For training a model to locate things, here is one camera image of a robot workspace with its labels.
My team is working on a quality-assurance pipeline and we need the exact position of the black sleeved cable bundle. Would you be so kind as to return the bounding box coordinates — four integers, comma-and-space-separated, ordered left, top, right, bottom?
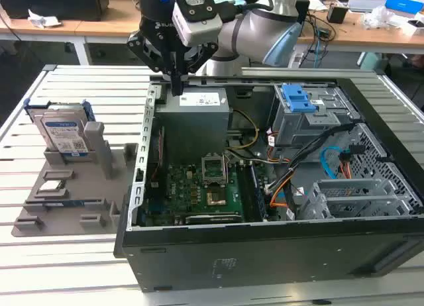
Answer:
264, 123, 355, 194

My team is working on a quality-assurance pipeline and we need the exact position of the grey metal drive cage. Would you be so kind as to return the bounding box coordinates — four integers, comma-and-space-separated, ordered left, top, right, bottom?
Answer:
270, 83, 360, 148

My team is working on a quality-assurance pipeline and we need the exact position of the blue cardboard box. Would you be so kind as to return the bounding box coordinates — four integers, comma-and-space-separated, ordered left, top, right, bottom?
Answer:
384, 0, 424, 14

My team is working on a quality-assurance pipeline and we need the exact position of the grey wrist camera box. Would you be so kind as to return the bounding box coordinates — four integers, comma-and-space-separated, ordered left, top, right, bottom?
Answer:
171, 0, 223, 48

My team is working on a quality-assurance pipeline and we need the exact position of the grey flat device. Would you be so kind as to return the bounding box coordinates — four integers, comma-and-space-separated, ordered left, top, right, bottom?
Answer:
347, 0, 387, 13

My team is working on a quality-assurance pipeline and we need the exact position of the black case fan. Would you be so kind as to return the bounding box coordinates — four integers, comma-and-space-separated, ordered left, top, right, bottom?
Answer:
145, 125, 168, 201

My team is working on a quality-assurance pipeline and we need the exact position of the teal chair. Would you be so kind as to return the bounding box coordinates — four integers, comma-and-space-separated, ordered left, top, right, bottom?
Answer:
356, 50, 388, 72

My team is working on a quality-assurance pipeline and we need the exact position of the black open PC case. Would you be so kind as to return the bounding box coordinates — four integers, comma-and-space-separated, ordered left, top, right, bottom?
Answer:
113, 74, 424, 293

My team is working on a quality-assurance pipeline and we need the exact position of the metal socket cover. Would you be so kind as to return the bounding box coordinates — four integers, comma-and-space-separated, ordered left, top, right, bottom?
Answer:
201, 152, 229, 187

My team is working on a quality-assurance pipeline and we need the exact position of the wooden desk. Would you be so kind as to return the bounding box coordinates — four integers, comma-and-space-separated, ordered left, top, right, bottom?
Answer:
0, 0, 424, 55

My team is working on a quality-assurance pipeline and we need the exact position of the white power strip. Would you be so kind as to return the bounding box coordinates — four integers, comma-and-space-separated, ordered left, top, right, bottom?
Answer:
287, 51, 306, 69

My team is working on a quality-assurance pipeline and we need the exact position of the green motherboard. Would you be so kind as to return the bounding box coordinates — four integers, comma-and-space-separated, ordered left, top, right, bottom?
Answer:
142, 162, 269, 226

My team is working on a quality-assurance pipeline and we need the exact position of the locking lever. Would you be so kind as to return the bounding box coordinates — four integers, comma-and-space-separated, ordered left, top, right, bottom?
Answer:
223, 150, 231, 187

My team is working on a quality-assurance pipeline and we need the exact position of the blue plastic cage latch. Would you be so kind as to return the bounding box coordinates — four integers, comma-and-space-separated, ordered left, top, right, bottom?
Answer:
281, 83, 317, 113

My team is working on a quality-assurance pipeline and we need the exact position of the large black box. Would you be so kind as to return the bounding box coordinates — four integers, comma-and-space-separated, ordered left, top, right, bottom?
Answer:
0, 0, 109, 22

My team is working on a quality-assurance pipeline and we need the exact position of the CPU socket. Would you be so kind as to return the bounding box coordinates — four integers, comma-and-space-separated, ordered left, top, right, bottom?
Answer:
205, 183, 230, 208

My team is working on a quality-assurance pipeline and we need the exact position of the small white box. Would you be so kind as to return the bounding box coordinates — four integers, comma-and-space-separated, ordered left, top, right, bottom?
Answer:
407, 18, 424, 37

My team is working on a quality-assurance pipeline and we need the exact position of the blue RAM stick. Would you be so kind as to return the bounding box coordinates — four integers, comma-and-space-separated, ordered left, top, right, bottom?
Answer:
42, 199, 84, 208

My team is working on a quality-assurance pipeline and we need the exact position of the orange wire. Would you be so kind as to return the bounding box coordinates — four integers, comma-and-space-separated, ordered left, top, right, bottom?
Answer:
338, 150, 352, 180
270, 173, 295, 209

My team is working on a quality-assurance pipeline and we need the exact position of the grey parts rack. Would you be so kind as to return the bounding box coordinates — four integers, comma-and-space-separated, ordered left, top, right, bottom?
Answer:
11, 120, 140, 238

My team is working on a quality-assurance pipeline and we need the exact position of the hard disk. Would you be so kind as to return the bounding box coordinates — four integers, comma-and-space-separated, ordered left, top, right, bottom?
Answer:
25, 99, 97, 158

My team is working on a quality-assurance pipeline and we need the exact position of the black graphics card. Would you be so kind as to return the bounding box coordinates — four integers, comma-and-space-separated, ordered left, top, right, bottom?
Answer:
184, 211, 242, 225

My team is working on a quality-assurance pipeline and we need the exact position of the crumpled white paper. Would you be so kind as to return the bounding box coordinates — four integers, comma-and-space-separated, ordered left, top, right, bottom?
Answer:
27, 9, 62, 29

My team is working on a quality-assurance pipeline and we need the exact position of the black speaker box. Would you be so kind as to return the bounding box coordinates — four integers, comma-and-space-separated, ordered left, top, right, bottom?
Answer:
295, 0, 311, 24

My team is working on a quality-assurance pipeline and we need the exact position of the clear plastic bag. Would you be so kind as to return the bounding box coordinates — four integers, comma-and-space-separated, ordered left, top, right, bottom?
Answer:
360, 5, 397, 31

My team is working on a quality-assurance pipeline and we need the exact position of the blue wire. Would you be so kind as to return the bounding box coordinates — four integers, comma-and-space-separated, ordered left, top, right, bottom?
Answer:
320, 146, 348, 180

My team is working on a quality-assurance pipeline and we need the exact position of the yellow wire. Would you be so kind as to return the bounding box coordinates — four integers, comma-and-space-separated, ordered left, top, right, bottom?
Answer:
227, 109, 261, 151

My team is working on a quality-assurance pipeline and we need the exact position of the grey power supply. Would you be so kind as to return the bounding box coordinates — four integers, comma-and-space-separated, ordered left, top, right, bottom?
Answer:
154, 87, 235, 164

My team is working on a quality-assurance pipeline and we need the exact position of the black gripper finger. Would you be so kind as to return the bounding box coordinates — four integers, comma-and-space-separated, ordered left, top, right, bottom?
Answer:
177, 42, 220, 97
127, 32, 179, 97

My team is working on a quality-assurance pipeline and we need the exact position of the grey metal disk bay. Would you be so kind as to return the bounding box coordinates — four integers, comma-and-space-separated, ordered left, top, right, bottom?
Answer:
296, 178, 415, 221

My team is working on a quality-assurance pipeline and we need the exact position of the silver CPU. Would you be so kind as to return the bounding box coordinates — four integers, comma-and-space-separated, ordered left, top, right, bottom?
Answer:
38, 180, 66, 191

